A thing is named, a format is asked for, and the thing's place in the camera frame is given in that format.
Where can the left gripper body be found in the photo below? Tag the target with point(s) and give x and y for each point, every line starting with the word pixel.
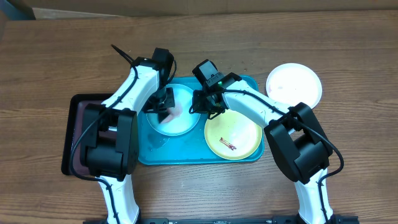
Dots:
pixel 159 100

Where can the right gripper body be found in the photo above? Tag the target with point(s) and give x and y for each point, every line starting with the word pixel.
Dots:
pixel 204 105

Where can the green and pink sponge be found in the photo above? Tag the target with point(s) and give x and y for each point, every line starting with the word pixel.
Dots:
pixel 172 113

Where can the light blue plate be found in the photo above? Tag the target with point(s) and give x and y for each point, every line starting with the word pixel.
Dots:
pixel 182 124

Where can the yellow green-rimmed plate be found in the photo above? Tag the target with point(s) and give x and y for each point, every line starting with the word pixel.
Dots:
pixel 232 135

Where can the white plate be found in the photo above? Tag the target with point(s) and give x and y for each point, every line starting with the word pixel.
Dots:
pixel 292 83

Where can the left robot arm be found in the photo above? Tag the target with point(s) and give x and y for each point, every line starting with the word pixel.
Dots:
pixel 109 141

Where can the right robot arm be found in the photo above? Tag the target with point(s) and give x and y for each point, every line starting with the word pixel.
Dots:
pixel 298 144

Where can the teal plastic serving tray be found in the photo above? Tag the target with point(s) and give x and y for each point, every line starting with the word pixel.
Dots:
pixel 156 149

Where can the black tray with red liquid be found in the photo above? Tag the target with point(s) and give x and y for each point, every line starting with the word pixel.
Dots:
pixel 75 115

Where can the cardboard sheet at back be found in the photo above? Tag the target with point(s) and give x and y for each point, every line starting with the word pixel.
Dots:
pixel 204 7

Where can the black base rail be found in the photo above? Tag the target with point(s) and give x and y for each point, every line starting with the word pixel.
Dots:
pixel 335 219

